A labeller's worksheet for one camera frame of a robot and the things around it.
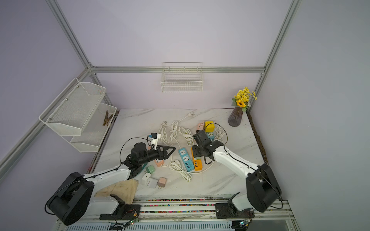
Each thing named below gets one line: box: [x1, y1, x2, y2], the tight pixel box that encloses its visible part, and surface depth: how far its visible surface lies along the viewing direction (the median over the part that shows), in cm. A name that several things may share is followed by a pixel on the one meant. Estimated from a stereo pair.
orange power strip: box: [190, 147, 203, 171], surface depth 90 cm
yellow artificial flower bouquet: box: [231, 87, 258, 113], surface depth 94 cm
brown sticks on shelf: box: [102, 109, 114, 126], surface depth 99 cm
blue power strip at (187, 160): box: [178, 147, 195, 172], surface depth 92 cm
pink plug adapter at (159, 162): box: [154, 158, 165, 167], surface depth 91 cm
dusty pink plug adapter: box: [157, 177, 168, 190], surface depth 84 cm
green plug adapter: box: [145, 164, 156, 174], surface depth 89 cm
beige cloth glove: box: [94, 178, 139, 205], surface depth 82 cm
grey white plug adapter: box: [145, 177, 159, 189], surface depth 80 cm
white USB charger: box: [141, 172, 152, 186], surface depth 81 cm
